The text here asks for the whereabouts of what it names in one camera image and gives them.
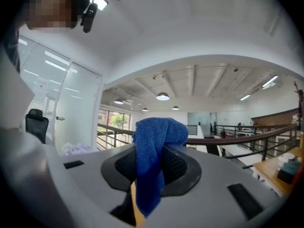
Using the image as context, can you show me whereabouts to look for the black head-mounted camera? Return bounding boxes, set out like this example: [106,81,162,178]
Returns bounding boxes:
[80,2,98,34]

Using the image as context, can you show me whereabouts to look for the dark coat stand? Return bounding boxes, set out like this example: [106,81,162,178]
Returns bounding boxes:
[294,81,304,149]

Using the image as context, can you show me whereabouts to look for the frosted glass door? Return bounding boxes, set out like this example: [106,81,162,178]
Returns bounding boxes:
[54,62,102,149]

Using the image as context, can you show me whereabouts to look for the black railing with wooden handrail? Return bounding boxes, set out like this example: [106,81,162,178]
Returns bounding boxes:
[96,123,299,162]

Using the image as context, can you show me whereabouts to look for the purple flower bouquet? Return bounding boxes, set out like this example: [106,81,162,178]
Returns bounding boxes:
[61,142,92,156]

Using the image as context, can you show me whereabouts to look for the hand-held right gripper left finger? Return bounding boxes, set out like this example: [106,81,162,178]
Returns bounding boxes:
[45,143,136,228]

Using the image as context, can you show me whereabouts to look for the striped glass partition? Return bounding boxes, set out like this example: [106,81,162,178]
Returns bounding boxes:
[18,36,72,142]

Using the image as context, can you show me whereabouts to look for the blue cloth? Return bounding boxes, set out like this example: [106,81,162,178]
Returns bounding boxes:
[132,117,189,218]

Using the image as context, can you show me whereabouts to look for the teal tissue box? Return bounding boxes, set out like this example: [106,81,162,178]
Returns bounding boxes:
[277,160,303,184]

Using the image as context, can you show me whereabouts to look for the black-framed window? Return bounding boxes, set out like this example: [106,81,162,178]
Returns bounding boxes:
[98,108,132,150]

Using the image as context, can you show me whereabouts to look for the person's black shirt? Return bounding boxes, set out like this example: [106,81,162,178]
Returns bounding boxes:
[1,29,21,73]

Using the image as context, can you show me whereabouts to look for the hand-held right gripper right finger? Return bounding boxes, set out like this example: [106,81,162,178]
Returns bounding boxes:
[147,144,285,228]

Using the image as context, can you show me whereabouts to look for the black mesh office chair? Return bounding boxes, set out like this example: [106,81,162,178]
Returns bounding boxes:
[25,108,49,144]

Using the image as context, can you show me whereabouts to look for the black metal railing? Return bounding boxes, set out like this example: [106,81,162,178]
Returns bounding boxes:
[185,124,199,135]

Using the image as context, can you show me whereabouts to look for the person's head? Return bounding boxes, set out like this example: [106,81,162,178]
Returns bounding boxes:
[22,0,93,30]

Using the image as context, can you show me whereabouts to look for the wooden side table white legs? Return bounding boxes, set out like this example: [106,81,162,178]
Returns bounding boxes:
[251,147,304,198]

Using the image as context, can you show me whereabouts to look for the dark staircase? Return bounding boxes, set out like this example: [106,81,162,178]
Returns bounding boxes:
[206,144,220,156]

